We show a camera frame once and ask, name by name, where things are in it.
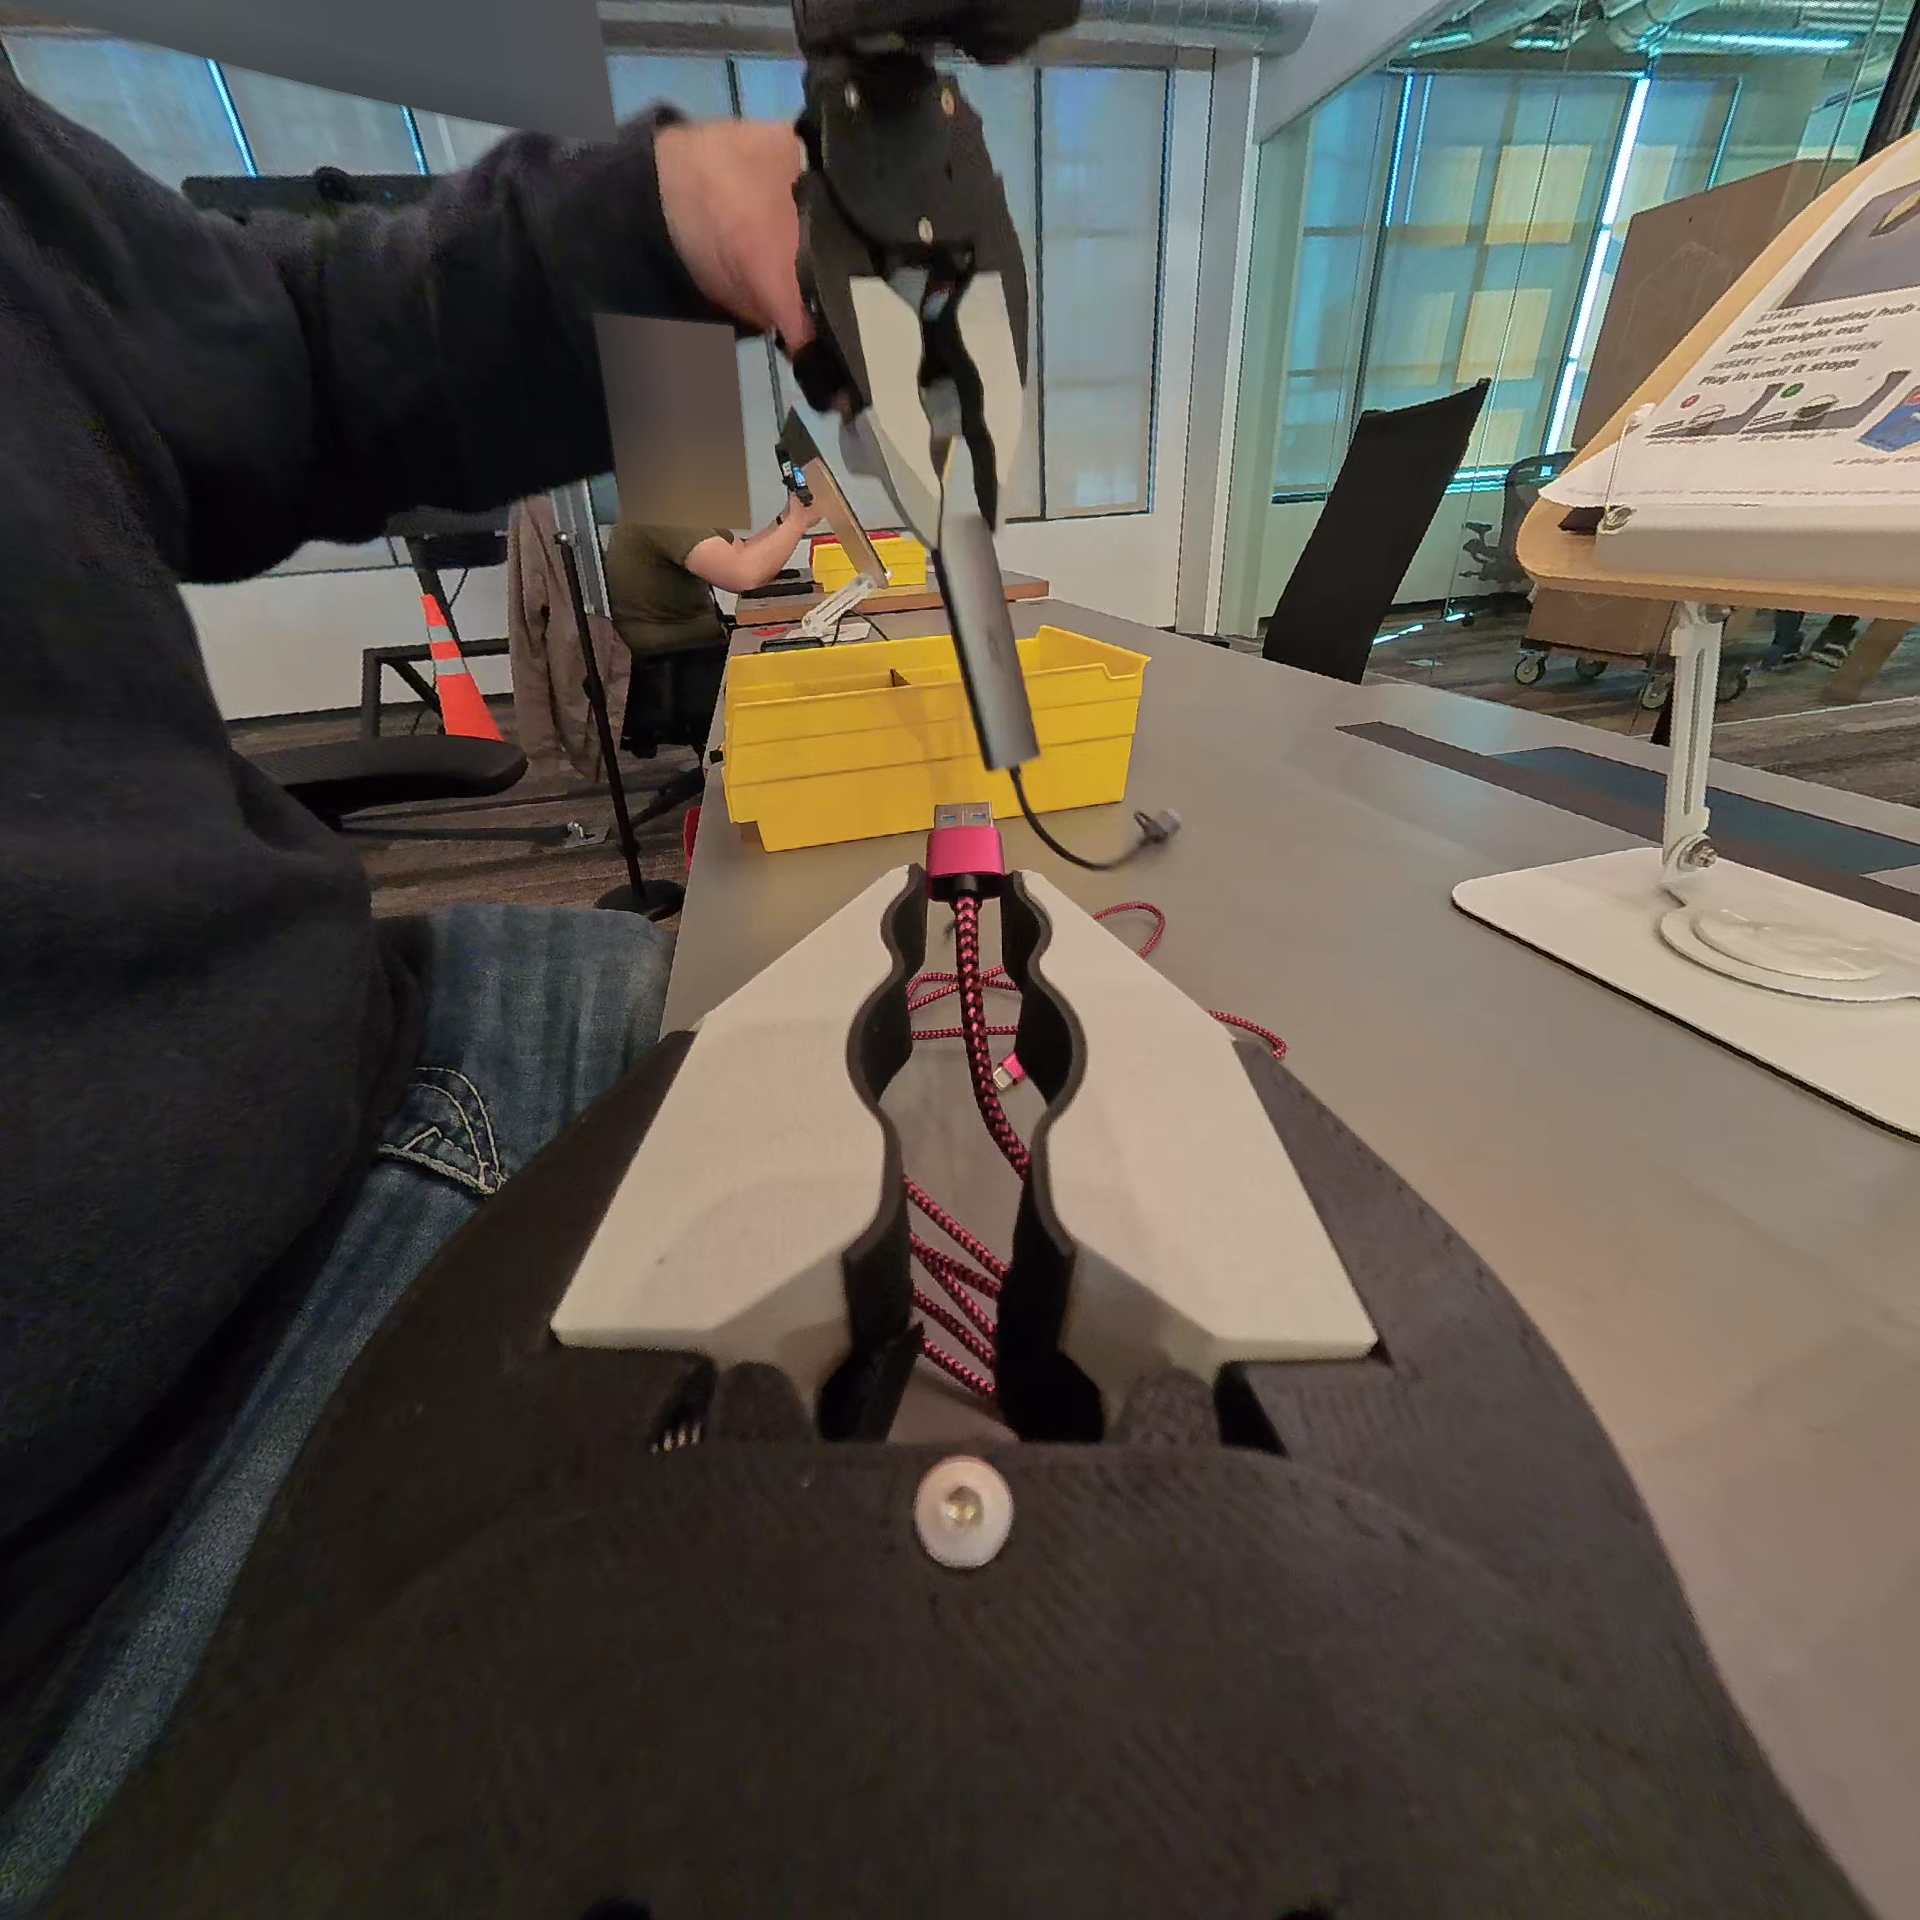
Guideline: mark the grey mesh office chair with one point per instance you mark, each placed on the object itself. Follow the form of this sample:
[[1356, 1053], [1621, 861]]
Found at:
[[1516, 524]]

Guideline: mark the person's leg in jeans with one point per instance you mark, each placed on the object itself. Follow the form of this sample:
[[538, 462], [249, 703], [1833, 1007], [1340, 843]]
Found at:
[[524, 1021]]

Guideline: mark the orange traffic cone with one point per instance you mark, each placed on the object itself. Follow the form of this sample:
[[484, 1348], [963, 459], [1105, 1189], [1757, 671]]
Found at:
[[457, 692]]

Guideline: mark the person's left hand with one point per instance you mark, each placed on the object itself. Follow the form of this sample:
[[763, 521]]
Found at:
[[733, 211]]

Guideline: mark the wheeled dolly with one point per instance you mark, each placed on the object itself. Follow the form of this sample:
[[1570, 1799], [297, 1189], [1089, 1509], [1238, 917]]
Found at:
[[1588, 630]]

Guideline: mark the person's left forearm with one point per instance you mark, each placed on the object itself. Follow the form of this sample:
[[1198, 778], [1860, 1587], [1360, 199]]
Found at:
[[451, 331]]

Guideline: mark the brown hanging coat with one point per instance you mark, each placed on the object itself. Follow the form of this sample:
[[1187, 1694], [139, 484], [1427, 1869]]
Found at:
[[547, 646]]

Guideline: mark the white document stand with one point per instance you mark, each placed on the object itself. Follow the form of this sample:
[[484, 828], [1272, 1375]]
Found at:
[[1574, 931]]

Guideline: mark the wooden side table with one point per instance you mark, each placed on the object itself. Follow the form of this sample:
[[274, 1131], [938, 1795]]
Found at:
[[1003, 588]]

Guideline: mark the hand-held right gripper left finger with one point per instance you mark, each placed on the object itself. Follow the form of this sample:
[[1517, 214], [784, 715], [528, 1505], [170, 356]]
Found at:
[[721, 1185]]

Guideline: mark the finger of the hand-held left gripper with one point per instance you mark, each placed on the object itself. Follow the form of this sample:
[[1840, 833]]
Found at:
[[992, 361], [888, 390]]

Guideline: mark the wooden board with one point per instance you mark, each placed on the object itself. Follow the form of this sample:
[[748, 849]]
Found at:
[[1558, 564]]

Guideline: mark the black table frame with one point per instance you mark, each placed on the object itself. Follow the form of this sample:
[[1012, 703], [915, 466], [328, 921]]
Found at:
[[374, 692]]

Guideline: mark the grey usb hub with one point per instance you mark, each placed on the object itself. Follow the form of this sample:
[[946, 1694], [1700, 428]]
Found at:
[[984, 630]]

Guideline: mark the yellow bin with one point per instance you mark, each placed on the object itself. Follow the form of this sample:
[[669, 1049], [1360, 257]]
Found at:
[[901, 764], [869, 564]]

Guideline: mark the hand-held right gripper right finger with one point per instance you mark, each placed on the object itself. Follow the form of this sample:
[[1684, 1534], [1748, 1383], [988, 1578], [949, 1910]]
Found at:
[[1201, 1202]]

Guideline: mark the black video bar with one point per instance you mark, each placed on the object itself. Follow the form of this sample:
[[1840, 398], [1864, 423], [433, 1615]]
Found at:
[[300, 193]]

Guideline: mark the printed instruction sheet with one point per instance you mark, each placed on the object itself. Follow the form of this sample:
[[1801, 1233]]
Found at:
[[1798, 421]]

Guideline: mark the black table cover plate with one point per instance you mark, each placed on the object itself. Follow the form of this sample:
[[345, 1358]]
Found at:
[[1588, 787]]

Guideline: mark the black floor stand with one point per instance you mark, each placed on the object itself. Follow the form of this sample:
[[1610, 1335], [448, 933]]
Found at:
[[598, 721]]

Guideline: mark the black office chair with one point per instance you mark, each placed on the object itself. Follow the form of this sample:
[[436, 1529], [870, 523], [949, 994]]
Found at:
[[1365, 556], [405, 774]]

